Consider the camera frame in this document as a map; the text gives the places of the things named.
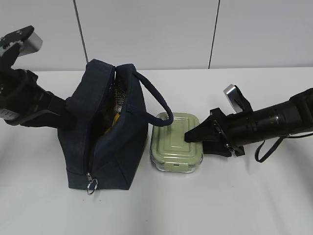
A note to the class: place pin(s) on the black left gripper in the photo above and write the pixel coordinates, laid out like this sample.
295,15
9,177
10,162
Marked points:
23,102

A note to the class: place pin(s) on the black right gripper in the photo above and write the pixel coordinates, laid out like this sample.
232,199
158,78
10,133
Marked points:
222,134

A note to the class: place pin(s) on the green lidded glass container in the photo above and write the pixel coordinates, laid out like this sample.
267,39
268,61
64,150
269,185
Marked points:
169,152

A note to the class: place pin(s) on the dark blue lunch bag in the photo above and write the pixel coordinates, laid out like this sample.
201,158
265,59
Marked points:
95,160

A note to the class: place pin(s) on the yellow pear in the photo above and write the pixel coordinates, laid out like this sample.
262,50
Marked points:
115,119

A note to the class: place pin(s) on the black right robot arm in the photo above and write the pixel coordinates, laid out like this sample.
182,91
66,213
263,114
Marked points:
288,120

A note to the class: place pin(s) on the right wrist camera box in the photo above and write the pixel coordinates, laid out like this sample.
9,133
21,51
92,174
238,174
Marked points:
236,99

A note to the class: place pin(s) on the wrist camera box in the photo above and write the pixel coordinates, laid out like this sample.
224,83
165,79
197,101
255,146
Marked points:
236,99
20,42

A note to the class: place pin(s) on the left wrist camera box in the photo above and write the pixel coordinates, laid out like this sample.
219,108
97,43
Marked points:
20,42

